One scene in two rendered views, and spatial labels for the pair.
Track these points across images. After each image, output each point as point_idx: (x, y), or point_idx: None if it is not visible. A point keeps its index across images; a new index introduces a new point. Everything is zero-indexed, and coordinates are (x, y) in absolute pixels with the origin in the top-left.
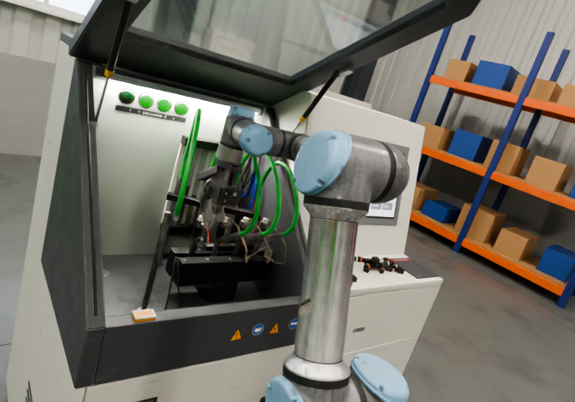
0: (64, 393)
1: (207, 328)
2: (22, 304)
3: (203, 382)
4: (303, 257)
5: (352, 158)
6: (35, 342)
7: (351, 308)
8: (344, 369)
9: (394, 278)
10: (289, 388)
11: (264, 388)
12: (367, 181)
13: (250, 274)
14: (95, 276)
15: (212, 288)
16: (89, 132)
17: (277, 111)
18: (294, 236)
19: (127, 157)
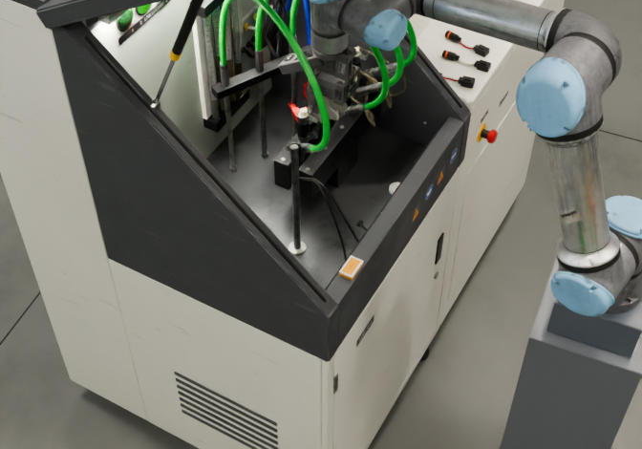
0: (303, 369)
1: (395, 231)
2: (69, 304)
3: (398, 273)
4: (428, 74)
5: (587, 93)
6: (164, 336)
7: (495, 88)
8: (615, 241)
9: None
10: (583, 280)
11: (439, 230)
12: (599, 97)
13: (366, 124)
14: (298, 268)
15: (339, 170)
16: (163, 120)
17: None
18: (403, 52)
19: (149, 83)
